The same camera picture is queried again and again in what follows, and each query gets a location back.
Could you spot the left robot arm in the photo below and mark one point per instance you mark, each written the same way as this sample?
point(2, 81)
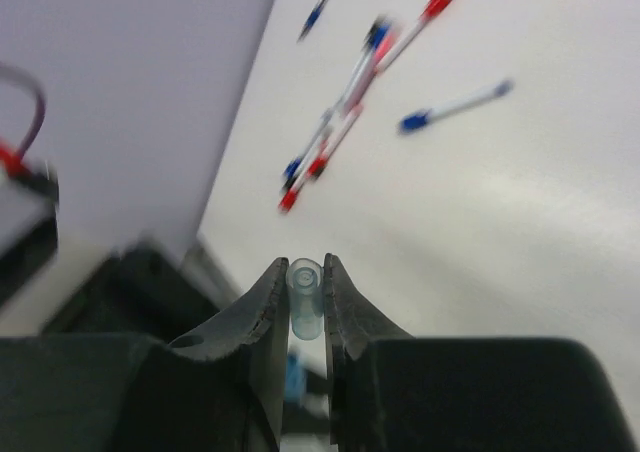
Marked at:
point(142, 288)

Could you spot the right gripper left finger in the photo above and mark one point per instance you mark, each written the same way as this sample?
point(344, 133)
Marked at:
point(218, 387)

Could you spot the blue cap marker lower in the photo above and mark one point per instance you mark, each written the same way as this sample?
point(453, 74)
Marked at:
point(321, 132)

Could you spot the blue cap white marker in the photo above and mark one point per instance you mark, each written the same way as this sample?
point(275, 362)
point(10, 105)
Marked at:
point(423, 118)

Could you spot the red cap marker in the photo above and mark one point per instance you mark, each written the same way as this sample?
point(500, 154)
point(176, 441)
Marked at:
point(289, 195)
point(333, 141)
point(431, 10)

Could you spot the light blue pen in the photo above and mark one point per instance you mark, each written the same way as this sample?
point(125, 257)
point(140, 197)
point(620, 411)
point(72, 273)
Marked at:
point(295, 379)

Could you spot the red cap marker top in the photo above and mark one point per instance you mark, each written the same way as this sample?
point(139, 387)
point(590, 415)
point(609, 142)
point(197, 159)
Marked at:
point(431, 10)

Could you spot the black cap white marker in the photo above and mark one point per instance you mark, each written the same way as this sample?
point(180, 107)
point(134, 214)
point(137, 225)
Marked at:
point(369, 45)

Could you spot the light blue pen cap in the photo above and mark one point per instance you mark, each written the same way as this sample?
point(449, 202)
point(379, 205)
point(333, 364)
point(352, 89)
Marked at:
point(304, 285)

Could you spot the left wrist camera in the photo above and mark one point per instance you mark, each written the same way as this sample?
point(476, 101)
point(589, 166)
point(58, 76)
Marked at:
point(29, 232)

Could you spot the red cap marker bottom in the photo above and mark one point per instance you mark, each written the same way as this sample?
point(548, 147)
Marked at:
point(289, 195)

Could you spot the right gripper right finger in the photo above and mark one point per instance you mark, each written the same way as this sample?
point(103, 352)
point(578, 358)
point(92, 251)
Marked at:
point(392, 391)

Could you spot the blue gel pen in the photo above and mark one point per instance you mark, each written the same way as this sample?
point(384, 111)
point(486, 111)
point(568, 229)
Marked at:
point(312, 19)

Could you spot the red cap marker middle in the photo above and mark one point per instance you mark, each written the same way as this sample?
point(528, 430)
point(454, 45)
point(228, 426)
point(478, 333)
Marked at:
point(333, 141)

